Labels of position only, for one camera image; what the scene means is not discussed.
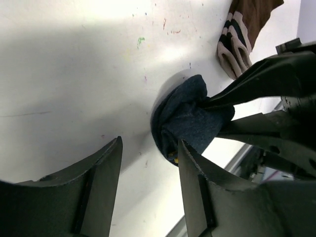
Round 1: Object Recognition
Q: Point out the navy patterned sock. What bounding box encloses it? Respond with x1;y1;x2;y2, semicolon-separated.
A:
151;75;235;166

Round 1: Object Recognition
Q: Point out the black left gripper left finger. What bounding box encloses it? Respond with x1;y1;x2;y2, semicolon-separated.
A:
0;137;123;237

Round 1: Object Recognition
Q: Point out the aluminium frame rail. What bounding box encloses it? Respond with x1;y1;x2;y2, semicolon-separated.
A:
162;144;316;237

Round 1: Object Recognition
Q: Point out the brown striped sock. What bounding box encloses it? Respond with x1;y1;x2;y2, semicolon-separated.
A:
216;0;284;79

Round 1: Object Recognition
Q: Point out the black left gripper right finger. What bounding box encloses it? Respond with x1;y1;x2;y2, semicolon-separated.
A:
177;139;316;237

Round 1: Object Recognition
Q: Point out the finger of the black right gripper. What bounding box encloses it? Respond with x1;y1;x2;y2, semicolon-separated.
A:
217;111;316;178
201;53;316;109

